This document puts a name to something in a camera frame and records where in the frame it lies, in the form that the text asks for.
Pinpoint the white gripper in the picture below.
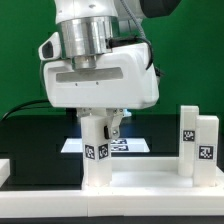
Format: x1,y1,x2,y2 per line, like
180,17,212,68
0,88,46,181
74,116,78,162
44,43,159,140

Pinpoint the white desk tabletop tray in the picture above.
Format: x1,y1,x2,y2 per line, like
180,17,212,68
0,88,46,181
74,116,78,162
82,157,224,197

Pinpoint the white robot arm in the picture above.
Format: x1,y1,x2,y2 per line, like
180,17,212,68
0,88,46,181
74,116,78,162
39,0,181,139

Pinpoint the AprilTag marker sheet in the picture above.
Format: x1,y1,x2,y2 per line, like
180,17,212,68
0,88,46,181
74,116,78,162
61,138,150,153

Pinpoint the white left fence piece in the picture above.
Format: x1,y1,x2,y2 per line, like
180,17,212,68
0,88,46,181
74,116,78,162
0,159,10,187

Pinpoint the black cable bundle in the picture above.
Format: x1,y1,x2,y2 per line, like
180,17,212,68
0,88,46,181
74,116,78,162
0,98,54,123

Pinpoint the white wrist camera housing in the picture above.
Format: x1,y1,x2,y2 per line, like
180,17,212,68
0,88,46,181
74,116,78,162
38,32,62,61

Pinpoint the white front fence wall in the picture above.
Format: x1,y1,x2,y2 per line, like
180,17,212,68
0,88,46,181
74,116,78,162
0,188,224,218

